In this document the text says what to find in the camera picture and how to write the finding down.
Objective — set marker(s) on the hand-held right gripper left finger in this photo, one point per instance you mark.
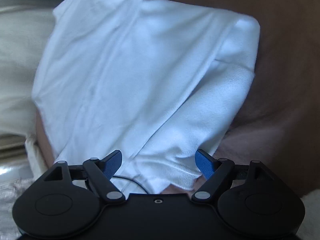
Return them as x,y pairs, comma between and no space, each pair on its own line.
113,164

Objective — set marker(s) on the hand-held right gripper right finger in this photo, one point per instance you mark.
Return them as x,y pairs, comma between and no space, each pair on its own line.
203,164

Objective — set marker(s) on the white t-shirt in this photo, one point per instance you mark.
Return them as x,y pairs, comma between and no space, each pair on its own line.
125,67

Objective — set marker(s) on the cream folded blanket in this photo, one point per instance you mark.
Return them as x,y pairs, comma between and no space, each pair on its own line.
17,67

